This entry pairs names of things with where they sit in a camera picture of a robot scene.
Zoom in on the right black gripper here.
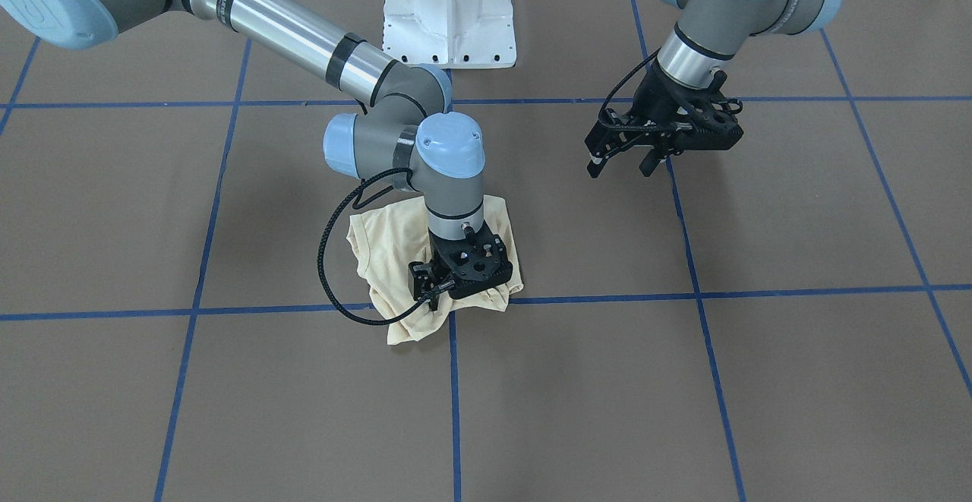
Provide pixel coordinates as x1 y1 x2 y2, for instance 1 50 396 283
409 232 475 312

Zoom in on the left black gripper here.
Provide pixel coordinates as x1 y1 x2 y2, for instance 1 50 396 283
585 60 727 178

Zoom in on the cream long sleeve shirt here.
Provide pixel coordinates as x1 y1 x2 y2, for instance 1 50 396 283
346 194 524 346

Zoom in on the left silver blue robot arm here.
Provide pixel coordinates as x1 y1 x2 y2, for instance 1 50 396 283
585 0 843 178

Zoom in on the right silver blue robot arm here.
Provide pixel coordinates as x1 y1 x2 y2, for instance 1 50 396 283
2 11 355 320

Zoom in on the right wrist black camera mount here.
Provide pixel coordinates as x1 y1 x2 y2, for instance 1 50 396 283
448 226 513 300

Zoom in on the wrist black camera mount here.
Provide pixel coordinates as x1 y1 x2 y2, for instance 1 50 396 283
448 226 513 300
671 90 743 151

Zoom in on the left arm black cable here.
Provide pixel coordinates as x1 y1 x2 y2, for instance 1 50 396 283
597 49 663 138

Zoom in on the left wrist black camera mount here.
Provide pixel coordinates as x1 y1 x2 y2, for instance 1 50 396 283
671 90 743 151

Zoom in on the white pedestal column base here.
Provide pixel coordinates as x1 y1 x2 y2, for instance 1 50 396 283
382 0 517 70

